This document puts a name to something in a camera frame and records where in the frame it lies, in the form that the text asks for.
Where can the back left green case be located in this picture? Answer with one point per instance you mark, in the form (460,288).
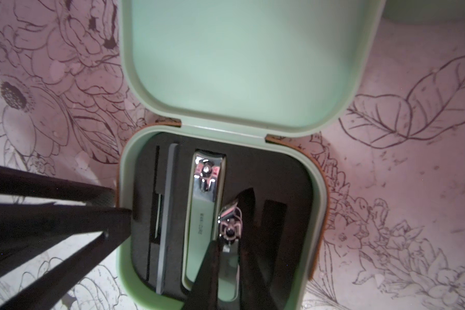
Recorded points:
(424,11)

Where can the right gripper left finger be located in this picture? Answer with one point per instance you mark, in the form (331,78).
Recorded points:
(204,292)

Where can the small silver nail clipper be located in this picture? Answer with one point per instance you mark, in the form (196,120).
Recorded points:
(230,226)

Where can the large green nail clipper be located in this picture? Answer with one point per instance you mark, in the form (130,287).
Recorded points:
(204,202)

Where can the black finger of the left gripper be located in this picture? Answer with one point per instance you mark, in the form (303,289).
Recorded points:
(28,230)

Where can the green nail clipper case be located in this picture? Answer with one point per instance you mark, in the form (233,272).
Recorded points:
(235,74)

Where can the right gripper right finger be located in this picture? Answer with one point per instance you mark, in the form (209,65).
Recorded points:
(254,293)

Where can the nail file in case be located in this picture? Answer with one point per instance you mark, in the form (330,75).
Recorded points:
(166,215)

